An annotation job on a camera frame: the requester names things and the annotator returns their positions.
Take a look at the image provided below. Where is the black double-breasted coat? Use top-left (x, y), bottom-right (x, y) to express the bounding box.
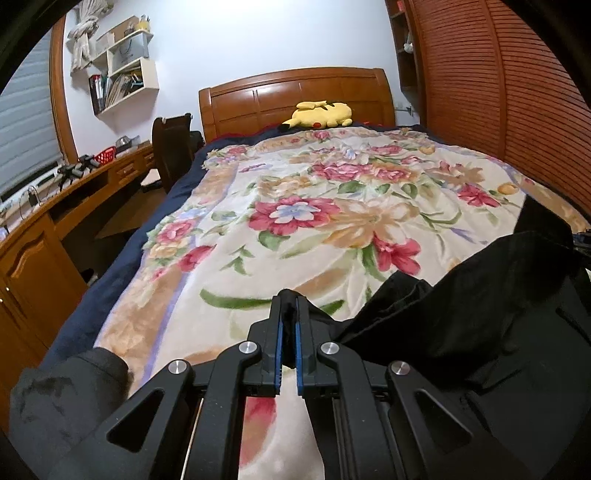
top-left (310, 198), bottom-right (590, 479)

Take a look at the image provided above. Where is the red-brown louvered wardrobe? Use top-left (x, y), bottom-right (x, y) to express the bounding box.
top-left (386, 1), bottom-right (590, 214)

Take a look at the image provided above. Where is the yellow Pikachu plush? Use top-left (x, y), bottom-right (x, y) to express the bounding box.
top-left (279, 100), bottom-right (353, 131)

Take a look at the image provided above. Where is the dark wooden chair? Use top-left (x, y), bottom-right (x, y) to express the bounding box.
top-left (140, 113), bottom-right (205, 193)

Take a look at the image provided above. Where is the grey window blind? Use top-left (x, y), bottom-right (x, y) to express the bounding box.
top-left (0, 33), bottom-right (62, 199)

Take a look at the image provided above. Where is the white wall shelf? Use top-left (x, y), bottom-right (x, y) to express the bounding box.
top-left (82, 15), bottom-right (159, 117)

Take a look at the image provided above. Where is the folded black padded jacket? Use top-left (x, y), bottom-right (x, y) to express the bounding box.
top-left (8, 348), bottom-right (129, 479)

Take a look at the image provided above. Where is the wooden headboard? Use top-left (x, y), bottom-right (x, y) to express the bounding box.
top-left (198, 67), bottom-right (396, 143)

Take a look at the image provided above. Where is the wooden desk with cabinets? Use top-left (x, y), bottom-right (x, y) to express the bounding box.
top-left (1, 141), bottom-right (154, 431)

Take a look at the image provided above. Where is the tied beige curtain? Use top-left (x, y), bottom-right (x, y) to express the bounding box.
top-left (67, 0), bottom-right (114, 75)

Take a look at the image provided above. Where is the red basket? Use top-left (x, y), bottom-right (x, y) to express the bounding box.
top-left (94, 146), bottom-right (116, 165)

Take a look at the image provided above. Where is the floral blanket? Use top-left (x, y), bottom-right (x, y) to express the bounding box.
top-left (84, 127), bottom-right (590, 479)

